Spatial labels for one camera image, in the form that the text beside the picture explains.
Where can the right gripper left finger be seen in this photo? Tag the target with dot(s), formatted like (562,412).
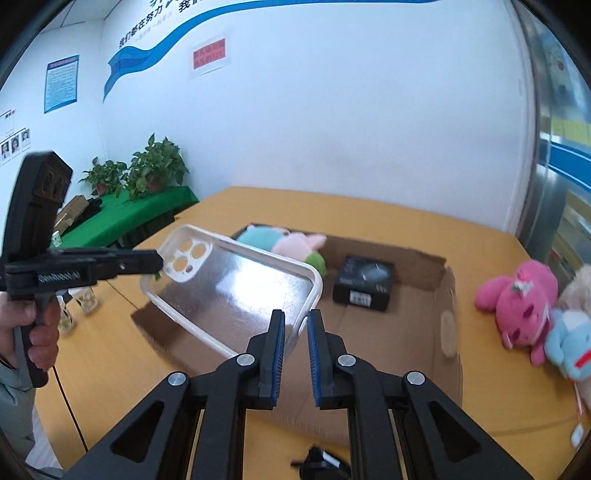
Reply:
(193,427)

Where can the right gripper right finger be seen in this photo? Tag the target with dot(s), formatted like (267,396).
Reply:
(400,426)

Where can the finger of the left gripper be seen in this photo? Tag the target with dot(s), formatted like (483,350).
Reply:
(112,263)

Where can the black sunglasses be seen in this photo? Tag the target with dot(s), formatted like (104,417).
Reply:
(320,464)

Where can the white clear phone case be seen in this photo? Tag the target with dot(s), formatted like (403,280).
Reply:
(223,292)

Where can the black product box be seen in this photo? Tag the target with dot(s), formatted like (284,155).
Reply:
(364,282)

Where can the pink teal pig plush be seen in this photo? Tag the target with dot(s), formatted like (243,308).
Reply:
(294,245)

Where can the person left hand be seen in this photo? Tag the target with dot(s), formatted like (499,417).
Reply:
(43,337)

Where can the green cloth table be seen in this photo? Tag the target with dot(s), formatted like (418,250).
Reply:
(121,215)

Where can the small potted plant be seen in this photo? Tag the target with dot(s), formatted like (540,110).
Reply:
(104,178)

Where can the brown cardboard box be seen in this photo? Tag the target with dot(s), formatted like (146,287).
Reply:
(416,333)

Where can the large potted plant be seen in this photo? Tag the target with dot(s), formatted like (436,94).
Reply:
(151,170)

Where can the pink bear plush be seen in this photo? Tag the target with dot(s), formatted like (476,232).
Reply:
(522,306)

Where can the blue grey shark plush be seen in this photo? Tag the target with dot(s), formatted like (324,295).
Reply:
(568,344)

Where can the beige plush toy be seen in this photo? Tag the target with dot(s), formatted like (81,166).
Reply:
(577,295)

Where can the blue wall poster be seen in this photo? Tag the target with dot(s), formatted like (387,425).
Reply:
(61,82)

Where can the red wall notice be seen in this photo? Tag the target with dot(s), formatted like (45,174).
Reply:
(209,56)

